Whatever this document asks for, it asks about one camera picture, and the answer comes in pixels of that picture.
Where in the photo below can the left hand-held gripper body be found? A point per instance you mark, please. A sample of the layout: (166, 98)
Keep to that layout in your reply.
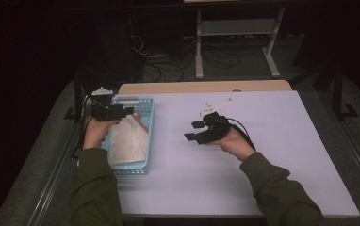
(106, 108)

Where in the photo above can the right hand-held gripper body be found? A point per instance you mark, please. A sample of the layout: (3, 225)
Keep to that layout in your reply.
(214, 127)

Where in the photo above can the light blue perforated plastic basket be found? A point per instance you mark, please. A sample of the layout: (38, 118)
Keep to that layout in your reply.
(148, 132)

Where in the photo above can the cream underpants with tan trim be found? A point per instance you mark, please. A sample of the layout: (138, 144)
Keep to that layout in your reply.
(127, 141)

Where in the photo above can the person's left hand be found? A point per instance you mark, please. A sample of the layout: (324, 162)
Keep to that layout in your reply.
(94, 132)

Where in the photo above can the person's right hand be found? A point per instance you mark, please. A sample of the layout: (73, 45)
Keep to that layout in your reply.
(234, 144)

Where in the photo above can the light wooden table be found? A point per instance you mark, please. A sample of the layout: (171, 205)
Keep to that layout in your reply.
(200, 86)

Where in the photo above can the white table cover sheet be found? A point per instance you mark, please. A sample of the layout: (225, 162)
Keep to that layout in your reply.
(231, 163)

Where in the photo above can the black metal stand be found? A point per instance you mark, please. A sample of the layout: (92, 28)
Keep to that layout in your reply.
(336, 91)

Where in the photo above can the white metal desk frame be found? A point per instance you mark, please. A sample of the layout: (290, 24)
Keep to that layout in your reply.
(237, 28)

